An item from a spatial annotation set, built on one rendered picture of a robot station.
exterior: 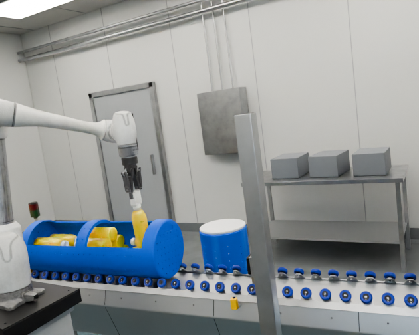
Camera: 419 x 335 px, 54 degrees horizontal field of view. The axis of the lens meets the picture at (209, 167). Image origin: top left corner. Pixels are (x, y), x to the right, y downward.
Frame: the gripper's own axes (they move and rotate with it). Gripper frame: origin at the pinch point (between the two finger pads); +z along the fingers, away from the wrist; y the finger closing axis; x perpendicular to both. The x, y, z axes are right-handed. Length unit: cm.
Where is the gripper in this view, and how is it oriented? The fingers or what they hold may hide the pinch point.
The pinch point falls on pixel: (135, 198)
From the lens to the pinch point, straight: 201.5
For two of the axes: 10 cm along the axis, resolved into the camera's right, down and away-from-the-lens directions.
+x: -9.0, 0.6, 4.3
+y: 4.1, -1.8, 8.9
